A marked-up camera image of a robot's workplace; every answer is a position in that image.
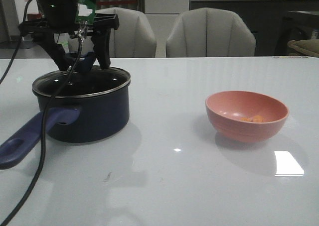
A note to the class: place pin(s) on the green circuit board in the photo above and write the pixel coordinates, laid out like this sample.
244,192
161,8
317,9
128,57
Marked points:
85,12

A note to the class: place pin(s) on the white cabinet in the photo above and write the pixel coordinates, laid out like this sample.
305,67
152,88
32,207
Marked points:
161,15

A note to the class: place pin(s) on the red barrier tape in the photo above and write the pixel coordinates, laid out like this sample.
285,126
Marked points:
117,2

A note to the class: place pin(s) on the red trash bin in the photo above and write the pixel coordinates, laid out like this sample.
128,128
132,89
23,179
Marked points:
33,16

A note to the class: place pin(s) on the dark kitchen counter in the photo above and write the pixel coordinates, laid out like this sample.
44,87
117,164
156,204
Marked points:
263,17

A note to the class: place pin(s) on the right beige chair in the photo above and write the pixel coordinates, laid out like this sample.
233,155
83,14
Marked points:
210,32

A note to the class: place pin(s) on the beige sofa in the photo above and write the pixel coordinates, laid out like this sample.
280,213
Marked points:
309,47

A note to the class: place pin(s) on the left beige chair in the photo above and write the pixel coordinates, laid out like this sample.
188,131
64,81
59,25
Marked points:
134,37

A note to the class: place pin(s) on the pink bowl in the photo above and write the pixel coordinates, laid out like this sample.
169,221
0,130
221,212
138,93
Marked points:
230,113

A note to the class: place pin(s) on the beige chair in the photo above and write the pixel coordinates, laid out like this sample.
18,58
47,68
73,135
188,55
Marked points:
210,32
134,37

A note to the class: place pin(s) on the dark blue saucepan purple handle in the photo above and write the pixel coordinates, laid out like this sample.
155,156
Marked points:
74,120

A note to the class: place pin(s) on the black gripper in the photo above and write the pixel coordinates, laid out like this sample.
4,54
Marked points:
59,17

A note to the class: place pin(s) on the dark side table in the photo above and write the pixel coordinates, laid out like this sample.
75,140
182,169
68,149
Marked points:
296,25

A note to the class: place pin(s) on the glass lid blue knob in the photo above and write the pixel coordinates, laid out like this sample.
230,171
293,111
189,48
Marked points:
85,81

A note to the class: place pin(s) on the orange ham slice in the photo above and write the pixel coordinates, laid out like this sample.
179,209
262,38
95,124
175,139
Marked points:
258,119

